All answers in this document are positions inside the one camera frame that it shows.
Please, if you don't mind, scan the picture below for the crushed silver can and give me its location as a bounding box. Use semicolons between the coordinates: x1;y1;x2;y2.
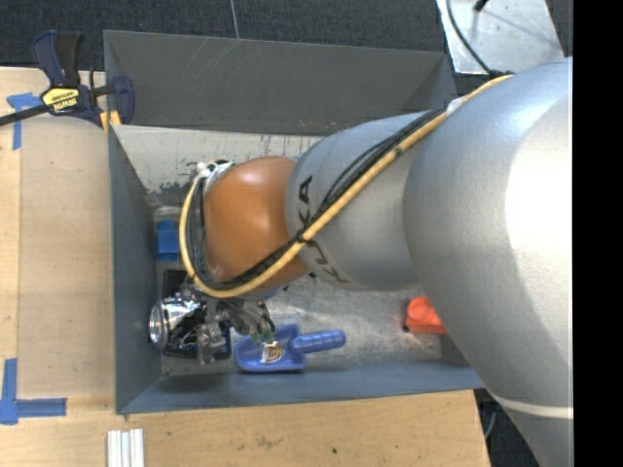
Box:
148;293;211;354

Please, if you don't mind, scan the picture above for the blue toy scoop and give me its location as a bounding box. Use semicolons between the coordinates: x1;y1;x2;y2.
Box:
234;323;348;375

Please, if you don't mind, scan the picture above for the blue block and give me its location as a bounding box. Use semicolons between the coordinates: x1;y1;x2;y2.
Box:
156;218;182;263

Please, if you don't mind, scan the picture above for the pale wood board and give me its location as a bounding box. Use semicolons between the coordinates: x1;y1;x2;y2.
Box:
16;113;118;400

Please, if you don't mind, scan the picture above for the orange plastic piece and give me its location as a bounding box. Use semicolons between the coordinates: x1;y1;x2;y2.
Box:
403;296;448;336

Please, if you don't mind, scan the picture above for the grey metal bin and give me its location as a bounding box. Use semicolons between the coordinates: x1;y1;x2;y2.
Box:
102;29;488;415

